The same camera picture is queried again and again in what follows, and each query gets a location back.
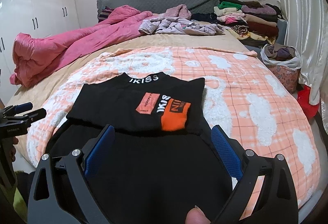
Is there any person's right hand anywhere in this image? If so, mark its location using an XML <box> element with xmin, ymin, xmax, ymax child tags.
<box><xmin>184</xmin><ymin>206</ymin><xmax>211</xmax><ymax>224</ymax></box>

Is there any white wardrobe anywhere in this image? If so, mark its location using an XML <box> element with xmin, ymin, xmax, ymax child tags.
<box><xmin>1</xmin><ymin>0</ymin><xmax>80</xmax><ymax>103</ymax></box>

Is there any pink satin comforter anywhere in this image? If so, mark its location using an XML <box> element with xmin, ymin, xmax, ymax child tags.
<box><xmin>9</xmin><ymin>5</ymin><xmax>153</xmax><ymax>88</ymax></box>

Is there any black orange knit sweater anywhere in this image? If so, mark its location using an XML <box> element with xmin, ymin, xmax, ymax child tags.
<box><xmin>46</xmin><ymin>72</ymin><xmax>232</xmax><ymax>223</ymax></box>

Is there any stack of folded clothes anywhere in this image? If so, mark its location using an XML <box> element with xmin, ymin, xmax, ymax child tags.
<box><xmin>191</xmin><ymin>0</ymin><xmax>287</xmax><ymax>50</ymax></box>

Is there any striped dark pillow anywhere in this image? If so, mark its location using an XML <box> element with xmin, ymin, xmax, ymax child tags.
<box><xmin>98</xmin><ymin>6</ymin><xmax>114</xmax><ymax>23</ymax></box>

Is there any peach white plush blanket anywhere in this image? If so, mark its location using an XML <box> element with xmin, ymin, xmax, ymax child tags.
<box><xmin>27</xmin><ymin>47</ymin><xmax>321</xmax><ymax>208</ymax></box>

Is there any beige fleece bed sheet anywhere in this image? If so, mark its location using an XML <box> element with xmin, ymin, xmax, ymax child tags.
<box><xmin>5</xmin><ymin>31</ymin><xmax>247</xmax><ymax>109</ymax></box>

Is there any red plastic bag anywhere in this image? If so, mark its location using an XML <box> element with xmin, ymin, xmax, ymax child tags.
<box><xmin>297</xmin><ymin>85</ymin><xmax>319</xmax><ymax>120</ymax></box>

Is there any lilac crumpled garment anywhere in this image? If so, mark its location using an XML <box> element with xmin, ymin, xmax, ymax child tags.
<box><xmin>138</xmin><ymin>17</ymin><xmax>225</xmax><ymax>36</ymax></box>

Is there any bag of clothes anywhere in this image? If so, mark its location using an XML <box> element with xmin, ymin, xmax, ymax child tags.
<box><xmin>260</xmin><ymin>44</ymin><xmax>302</xmax><ymax>94</ymax></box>

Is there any mauve fuzzy garment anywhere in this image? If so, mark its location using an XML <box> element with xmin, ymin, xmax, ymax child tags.
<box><xmin>163</xmin><ymin>4</ymin><xmax>192</xmax><ymax>20</ymax></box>

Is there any white satin curtain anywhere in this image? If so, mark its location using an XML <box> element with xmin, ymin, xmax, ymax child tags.
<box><xmin>277</xmin><ymin>0</ymin><xmax>327</xmax><ymax>128</ymax></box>

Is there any person's left hand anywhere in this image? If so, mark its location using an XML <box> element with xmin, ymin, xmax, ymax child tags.
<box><xmin>1</xmin><ymin>137</ymin><xmax>19</xmax><ymax>162</ymax></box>

